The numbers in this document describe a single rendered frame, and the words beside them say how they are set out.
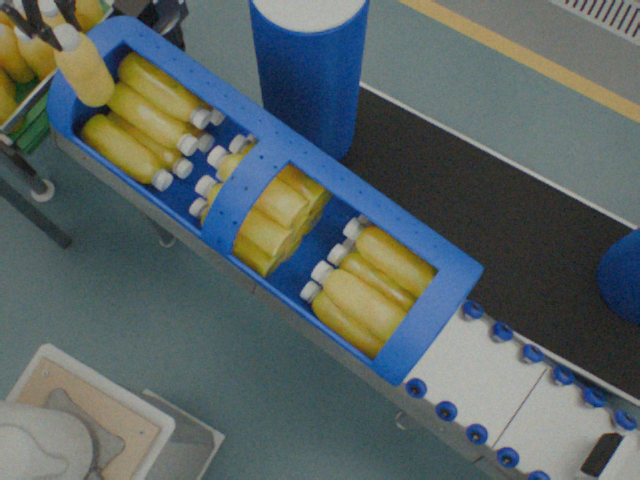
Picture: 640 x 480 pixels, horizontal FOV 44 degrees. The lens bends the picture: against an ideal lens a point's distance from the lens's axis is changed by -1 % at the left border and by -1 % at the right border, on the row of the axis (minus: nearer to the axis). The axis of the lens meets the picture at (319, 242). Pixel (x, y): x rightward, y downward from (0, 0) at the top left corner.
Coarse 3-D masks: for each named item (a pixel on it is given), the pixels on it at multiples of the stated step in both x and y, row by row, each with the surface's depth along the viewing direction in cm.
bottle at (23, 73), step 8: (0, 32) 169; (8, 32) 171; (0, 40) 170; (8, 40) 171; (16, 40) 173; (0, 48) 171; (8, 48) 172; (16, 48) 174; (0, 56) 173; (8, 56) 174; (16, 56) 175; (0, 64) 177; (8, 64) 177; (16, 64) 178; (24, 64) 180; (8, 72) 181; (16, 72) 180; (24, 72) 182; (32, 72) 184; (16, 80) 184; (24, 80) 184
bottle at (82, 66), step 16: (80, 48) 130; (96, 48) 134; (64, 64) 131; (80, 64) 131; (96, 64) 134; (80, 80) 135; (96, 80) 138; (112, 80) 144; (80, 96) 143; (96, 96) 142; (112, 96) 146
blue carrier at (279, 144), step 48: (144, 48) 154; (48, 96) 155; (240, 96) 156; (288, 144) 150; (144, 192) 157; (192, 192) 172; (240, 192) 145; (336, 192) 146; (336, 240) 170; (432, 240) 147; (288, 288) 163; (432, 288) 140; (336, 336) 150; (432, 336) 139
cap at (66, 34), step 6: (66, 24) 127; (54, 30) 127; (60, 30) 127; (66, 30) 127; (72, 30) 127; (60, 36) 127; (66, 36) 127; (72, 36) 127; (60, 42) 127; (66, 42) 127; (72, 42) 127; (66, 48) 128; (72, 48) 128
